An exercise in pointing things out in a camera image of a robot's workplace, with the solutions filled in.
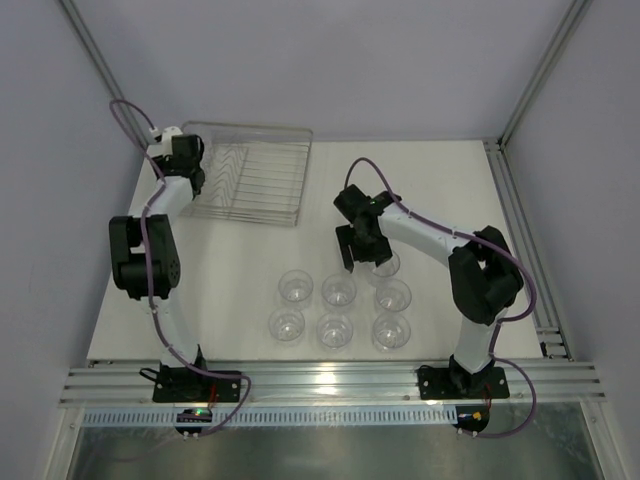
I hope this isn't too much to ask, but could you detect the slotted grey cable duct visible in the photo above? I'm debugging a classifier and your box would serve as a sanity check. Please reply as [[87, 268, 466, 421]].
[[81, 404, 458, 428]]

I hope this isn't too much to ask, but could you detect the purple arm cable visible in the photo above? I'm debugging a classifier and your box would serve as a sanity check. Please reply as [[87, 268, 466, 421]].
[[344, 157, 539, 440], [108, 99, 252, 436]]

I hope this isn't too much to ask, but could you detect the aluminium frame post left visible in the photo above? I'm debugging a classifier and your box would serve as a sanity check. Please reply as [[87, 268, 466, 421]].
[[56, 0, 148, 146]]

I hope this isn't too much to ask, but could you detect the clear faceted plastic cup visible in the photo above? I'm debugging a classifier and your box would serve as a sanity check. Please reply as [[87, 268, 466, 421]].
[[278, 269, 314, 307], [375, 279, 412, 313], [316, 312, 354, 350], [370, 251, 401, 280], [371, 312, 412, 353], [268, 307, 306, 345], [321, 273, 358, 310]]

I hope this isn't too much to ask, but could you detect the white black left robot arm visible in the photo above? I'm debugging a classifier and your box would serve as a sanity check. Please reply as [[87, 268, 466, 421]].
[[109, 127, 210, 403]]

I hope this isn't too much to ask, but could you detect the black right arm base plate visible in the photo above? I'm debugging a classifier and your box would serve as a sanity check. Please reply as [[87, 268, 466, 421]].
[[415, 365, 510, 400]]

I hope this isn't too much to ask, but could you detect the aluminium frame post right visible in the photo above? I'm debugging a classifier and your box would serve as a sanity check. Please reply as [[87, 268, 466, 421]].
[[497, 0, 593, 150]]

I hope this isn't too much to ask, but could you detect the aluminium frame post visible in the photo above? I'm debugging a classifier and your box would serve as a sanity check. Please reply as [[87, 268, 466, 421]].
[[56, 0, 148, 146], [497, 0, 593, 150]]

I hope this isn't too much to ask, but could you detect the aluminium mounting rail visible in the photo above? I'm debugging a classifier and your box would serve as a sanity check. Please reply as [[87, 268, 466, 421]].
[[59, 359, 606, 407]]

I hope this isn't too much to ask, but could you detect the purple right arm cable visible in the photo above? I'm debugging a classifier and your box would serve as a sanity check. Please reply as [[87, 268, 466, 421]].
[[344, 157, 539, 440]]

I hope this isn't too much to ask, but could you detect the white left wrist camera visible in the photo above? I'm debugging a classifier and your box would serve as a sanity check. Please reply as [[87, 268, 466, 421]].
[[146, 126, 183, 158]]

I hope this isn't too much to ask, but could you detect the metal wire dish rack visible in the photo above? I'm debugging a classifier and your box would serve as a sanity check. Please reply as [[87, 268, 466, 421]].
[[181, 120, 313, 227]]

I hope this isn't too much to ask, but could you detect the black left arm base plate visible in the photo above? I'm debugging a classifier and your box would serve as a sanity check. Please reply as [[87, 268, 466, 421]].
[[152, 366, 240, 404]]

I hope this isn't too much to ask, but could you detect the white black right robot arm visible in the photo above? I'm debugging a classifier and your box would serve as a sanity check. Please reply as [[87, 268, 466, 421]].
[[333, 185, 524, 400]]

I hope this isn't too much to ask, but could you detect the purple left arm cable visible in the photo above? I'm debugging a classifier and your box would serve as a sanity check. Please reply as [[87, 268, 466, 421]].
[[108, 99, 252, 436]]

